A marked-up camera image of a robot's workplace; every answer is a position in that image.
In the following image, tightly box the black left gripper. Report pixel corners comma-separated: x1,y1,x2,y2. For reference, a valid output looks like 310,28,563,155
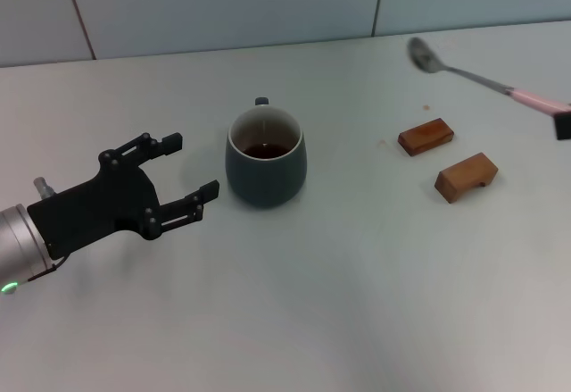
26,131,220,260

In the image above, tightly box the grey ceramic mug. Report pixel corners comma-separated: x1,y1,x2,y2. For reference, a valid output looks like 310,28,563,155
224,96,309,209

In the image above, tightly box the pink handled metal spoon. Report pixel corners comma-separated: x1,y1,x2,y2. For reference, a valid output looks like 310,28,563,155
408,37,571,116

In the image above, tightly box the dark brown tea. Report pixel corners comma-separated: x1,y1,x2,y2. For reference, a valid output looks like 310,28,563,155
240,141,294,161

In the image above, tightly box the notched brown wooden block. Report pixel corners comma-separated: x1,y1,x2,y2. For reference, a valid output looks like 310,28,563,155
434,151,500,205

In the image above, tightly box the flat brown wooden block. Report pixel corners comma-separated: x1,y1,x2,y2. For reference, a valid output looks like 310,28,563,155
397,117,457,158

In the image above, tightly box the silver left connector stub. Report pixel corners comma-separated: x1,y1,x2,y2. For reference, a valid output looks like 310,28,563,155
33,177,54,199

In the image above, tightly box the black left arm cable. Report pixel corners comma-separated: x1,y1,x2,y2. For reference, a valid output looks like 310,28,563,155
26,255,68,281

